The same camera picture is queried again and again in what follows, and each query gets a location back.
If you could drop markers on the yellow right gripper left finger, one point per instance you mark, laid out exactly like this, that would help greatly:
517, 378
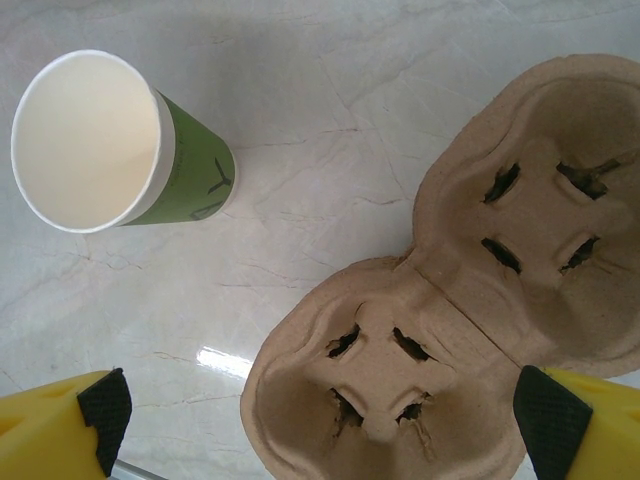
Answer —
45, 435

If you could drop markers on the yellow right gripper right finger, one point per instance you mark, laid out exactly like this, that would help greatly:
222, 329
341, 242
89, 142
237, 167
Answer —
590, 430

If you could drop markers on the green paper cup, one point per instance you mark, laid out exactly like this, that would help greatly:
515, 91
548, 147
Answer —
85, 140

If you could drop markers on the brown pulp cup carrier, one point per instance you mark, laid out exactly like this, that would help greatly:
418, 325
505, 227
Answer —
450, 320

